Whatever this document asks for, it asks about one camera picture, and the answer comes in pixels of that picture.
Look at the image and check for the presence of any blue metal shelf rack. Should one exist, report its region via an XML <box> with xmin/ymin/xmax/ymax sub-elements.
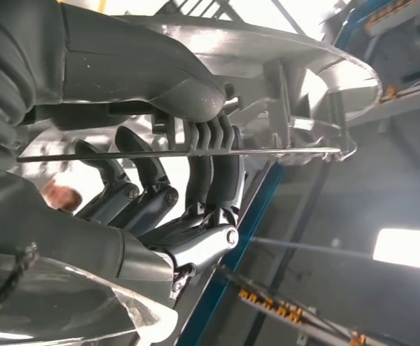
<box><xmin>176</xmin><ymin>162</ymin><xmax>286</xmax><ymax>346</ymax></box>

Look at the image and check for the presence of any ceiling light panel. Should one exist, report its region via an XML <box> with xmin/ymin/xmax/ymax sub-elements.
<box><xmin>373</xmin><ymin>228</ymin><xmax>420</xmax><ymax>273</ymax></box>

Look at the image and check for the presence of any grey braided cable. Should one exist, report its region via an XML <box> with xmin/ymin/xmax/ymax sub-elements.
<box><xmin>0</xmin><ymin>243</ymin><xmax>40</xmax><ymax>321</ymax></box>

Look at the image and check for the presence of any ceiling cable tray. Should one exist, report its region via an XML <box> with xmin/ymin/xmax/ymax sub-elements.
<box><xmin>219</xmin><ymin>265</ymin><xmax>412</xmax><ymax>346</ymax></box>

